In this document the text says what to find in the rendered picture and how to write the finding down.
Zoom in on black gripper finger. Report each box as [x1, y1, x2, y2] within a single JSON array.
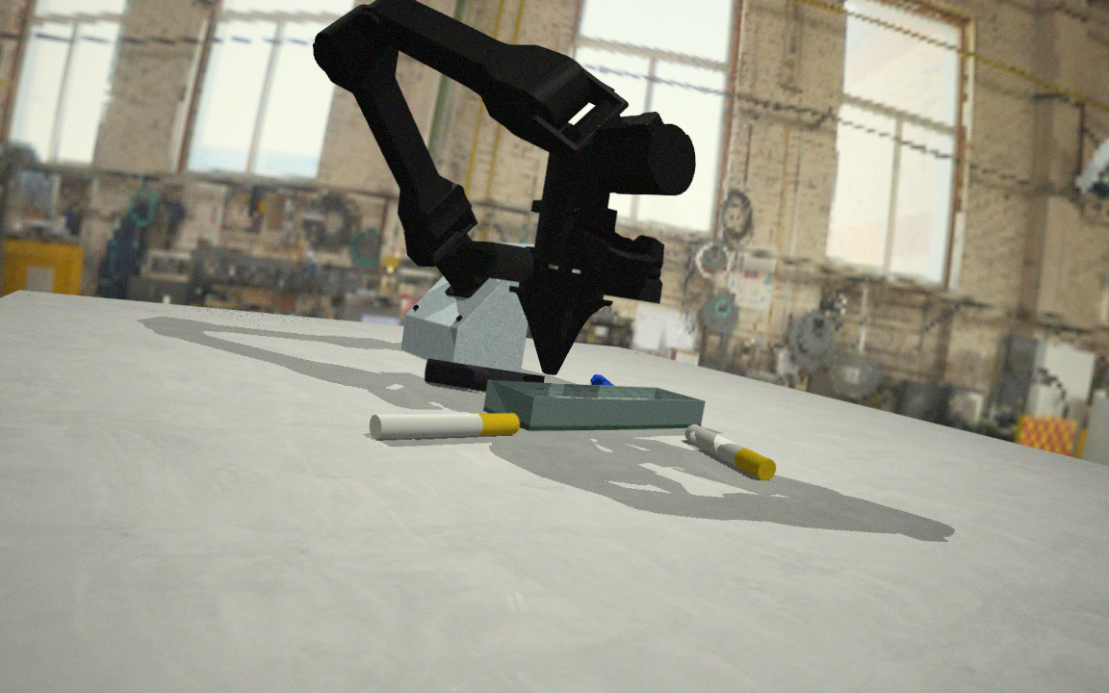
[[509, 286, 577, 375], [552, 295, 613, 375]]

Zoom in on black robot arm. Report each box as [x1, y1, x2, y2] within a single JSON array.
[[313, 0, 696, 298]]

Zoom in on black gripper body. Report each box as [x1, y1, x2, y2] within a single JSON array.
[[452, 187, 662, 304]]

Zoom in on white and yellow cylinder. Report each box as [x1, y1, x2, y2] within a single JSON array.
[[684, 424, 776, 481], [369, 412, 519, 439]]

